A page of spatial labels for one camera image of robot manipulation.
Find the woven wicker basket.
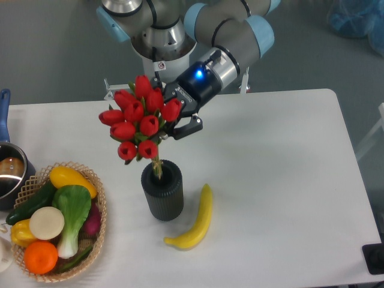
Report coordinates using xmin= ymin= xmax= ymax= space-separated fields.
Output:
xmin=11 ymin=161 xmax=107 ymax=283

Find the blue plastic bag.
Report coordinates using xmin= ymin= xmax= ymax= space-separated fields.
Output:
xmin=327 ymin=1 xmax=383 ymax=56

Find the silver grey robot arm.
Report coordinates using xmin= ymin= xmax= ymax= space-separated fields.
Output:
xmin=97 ymin=1 xmax=278 ymax=140

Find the green bok choy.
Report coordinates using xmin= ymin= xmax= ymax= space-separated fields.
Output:
xmin=52 ymin=185 xmax=91 ymax=259

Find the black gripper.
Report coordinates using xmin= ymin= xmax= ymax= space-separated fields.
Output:
xmin=151 ymin=61 xmax=221 ymax=140

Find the yellow banana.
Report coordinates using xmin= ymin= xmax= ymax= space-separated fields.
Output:
xmin=163 ymin=184 xmax=213 ymax=250

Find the purple red onion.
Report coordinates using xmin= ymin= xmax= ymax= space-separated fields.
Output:
xmin=82 ymin=202 xmax=101 ymax=236

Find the black device at table edge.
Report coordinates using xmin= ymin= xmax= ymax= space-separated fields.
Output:
xmin=362 ymin=243 xmax=383 ymax=275

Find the yellow squash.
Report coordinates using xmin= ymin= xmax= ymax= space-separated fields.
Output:
xmin=49 ymin=166 xmax=97 ymax=199

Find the white frame at right edge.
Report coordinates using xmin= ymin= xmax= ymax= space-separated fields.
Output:
xmin=355 ymin=103 xmax=383 ymax=161

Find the orange mandarin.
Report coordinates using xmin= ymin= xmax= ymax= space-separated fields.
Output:
xmin=23 ymin=241 xmax=58 ymax=274

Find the yellow bell pepper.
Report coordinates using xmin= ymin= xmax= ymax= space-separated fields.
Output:
xmin=11 ymin=219 xmax=38 ymax=248

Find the green chili pepper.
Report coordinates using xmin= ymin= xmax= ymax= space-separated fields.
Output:
xmin=56 ymin=245 xmax=93 ymax=274

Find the blue handled saucepan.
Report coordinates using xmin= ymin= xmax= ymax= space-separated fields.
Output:
xmin=1 ymin=89 xmax=35 ymax=211

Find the white object bottom left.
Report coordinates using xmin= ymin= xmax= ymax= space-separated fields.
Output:
xmin=0 ymin=224 xmax=13 ymax=272

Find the dark grey ribbed vase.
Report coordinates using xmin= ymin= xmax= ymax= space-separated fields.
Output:
xmin=141 ymin=160 xmax=184 ymax=221

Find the dark green cucumber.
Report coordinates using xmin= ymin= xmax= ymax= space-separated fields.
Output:
xmin=5 ymin=181 xmax=57 ymax=226

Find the red tulip bouquet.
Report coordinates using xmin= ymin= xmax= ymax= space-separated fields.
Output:
xmin=98 ymin=75 xmax=182 ymax=179

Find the white round radish slice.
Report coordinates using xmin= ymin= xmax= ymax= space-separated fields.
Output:
xmin=29 ymin=206 xmax=64 ymax=240

